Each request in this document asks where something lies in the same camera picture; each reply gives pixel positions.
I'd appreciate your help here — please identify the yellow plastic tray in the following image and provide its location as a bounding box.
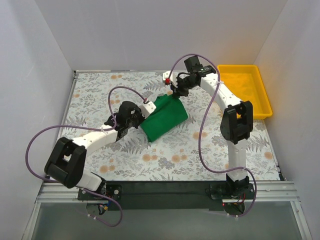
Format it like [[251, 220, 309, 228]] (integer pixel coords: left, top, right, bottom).
[[218, 64, 273, 120]]

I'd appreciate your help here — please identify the green t shirt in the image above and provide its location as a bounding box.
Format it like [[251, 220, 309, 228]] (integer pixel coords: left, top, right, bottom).
[[140, 94, 188, 143]]

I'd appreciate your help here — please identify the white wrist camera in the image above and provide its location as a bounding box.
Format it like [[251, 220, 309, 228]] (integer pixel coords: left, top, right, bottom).
[[162, 71, 177, 86], [139, 101, 157, 119]]

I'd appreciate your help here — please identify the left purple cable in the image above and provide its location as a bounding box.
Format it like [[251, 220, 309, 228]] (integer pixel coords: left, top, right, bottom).
[[26, 85, 148, 228]]

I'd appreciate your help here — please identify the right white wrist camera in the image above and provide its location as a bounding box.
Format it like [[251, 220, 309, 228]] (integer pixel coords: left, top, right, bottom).
[[162, 71, 177, 86]]

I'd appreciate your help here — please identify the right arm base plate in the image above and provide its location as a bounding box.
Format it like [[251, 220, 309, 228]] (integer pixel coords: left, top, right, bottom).
[[205, 181, 255, 200]]

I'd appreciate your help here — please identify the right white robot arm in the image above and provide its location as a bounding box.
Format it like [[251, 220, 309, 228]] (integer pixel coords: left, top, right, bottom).
[[164, 53, 253, 199]]

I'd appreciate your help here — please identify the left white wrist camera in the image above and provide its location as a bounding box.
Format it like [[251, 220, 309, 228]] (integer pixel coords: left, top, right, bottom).
[[139, 101, 157, 119]]

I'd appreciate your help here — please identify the aluminium frame rail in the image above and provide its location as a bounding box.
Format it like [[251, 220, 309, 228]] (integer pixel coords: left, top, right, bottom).
[[23, 181, 312, 240]]

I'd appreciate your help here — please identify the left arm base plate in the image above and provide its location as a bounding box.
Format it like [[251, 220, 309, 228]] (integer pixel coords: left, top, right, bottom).
[[77, 183, 122, 201]]

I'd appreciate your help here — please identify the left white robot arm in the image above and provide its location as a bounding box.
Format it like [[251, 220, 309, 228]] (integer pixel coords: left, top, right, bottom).
[[44, 101, 156, 200]]

